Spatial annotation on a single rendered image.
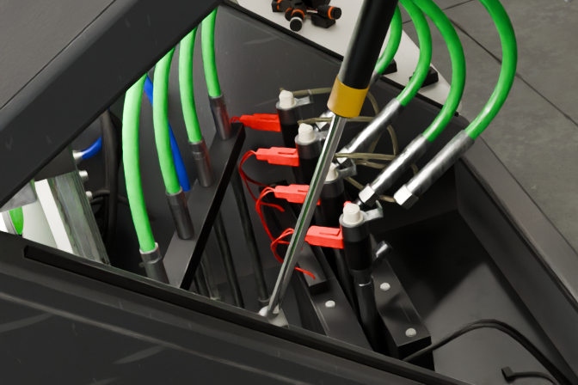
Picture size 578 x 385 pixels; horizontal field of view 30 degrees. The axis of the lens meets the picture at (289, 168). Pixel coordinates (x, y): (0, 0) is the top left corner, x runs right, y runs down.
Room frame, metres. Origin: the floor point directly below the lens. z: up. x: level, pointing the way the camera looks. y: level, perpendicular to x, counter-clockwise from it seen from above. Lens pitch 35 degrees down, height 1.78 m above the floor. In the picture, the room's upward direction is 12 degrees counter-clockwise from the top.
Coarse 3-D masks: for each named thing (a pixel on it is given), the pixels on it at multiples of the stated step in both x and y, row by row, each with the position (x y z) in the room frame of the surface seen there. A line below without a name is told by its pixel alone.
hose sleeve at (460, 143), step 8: (456, 136) 0.86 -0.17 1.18; (464, 136) 0.85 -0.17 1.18; (448, 144) 0.86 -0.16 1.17; (456, 144) 0.85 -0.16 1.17; (464, 144) 0.85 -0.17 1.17; (472, 144) 0.85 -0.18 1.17; (440, 152) 0.86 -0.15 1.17; (448, 152) 0.85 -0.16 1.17; (456, 152) 0.85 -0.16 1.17; (464, 152) 0.85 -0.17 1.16; (432, 160) 0.86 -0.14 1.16; (440, 160) 0.85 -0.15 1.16; (448, 160) 0.85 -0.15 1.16; (456, 160) 0.85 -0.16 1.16; (424, 168) 0.85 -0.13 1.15; (432, 168) 0.85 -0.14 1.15; (440, 168) 0.85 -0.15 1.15; (416, 176) 0.85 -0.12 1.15; (424, 176) 0.85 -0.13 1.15; (432, 176) 0.84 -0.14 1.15; (408, 184) 0.85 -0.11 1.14; (416, 184) 0.85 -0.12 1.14; (424, 184) 0.84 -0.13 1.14; (432, 184) 0.85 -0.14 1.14; (416, 192) 0.84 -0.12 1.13
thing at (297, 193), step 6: (276, 186) 0.95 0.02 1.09; (282, 186) 0.95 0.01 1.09; (288, 186) 0.95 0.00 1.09; (294, 186) 0.94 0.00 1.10; (300, 186) 0.94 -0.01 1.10; (306, 186) 0.94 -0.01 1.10; (276, 192) 0.95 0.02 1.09; (282, 192) 0.94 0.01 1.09; (288, 192) 0.94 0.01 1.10; (294, 192) 0.93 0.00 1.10; (300, 192) 0.93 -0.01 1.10; (306, 192) 0.93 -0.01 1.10; (282, 198) 0.94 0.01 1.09; (288, 198) 0.94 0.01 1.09; (294, 198) 0.93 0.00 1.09; (300, 198) 0.93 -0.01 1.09; (318, 204) 0.92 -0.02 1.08
